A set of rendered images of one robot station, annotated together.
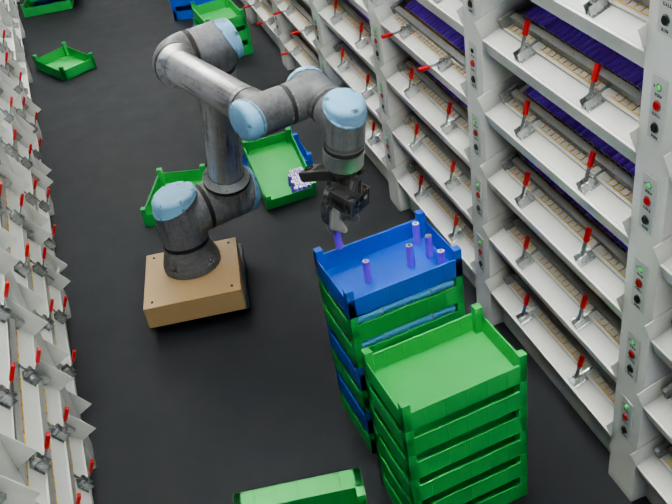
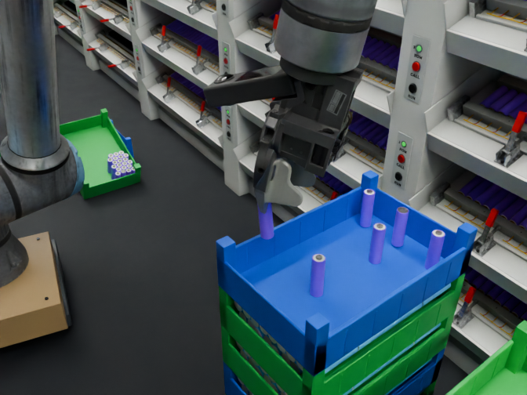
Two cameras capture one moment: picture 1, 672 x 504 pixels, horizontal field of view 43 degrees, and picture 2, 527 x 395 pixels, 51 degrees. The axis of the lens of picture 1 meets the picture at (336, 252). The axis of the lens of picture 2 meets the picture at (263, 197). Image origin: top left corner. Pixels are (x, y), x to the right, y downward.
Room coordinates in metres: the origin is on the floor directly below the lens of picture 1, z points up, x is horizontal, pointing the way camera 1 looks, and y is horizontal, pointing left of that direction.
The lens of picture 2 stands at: (1.12, 0.19, 1.01)
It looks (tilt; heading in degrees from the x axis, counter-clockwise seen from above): 34 degrees down; 340
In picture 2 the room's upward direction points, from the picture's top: straight up
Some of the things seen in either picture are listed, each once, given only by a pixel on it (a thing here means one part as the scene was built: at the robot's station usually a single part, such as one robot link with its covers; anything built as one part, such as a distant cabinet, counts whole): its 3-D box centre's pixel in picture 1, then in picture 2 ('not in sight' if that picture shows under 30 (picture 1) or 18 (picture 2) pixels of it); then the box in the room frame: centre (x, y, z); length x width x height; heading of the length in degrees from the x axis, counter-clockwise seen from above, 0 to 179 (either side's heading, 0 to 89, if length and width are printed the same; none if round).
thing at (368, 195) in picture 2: (416, 233); (367, 208); (1.73, -0.21, 0.52); 0.02 x 0.02 x 0.06
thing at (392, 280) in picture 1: (387, 261); (346, 256); (1.63, -0.12, 0.52); 0.30 x 0.20 x 0.08; 108
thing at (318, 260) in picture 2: (367, 270); (318, 275); (1.62, -0.07, 0.52); 0.02 x 0.02 x 0.06
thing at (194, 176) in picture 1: (175, 194); not in sight; (2.89, 0.58, 0.04); 0.30 x 0.20 x 0.08; 171
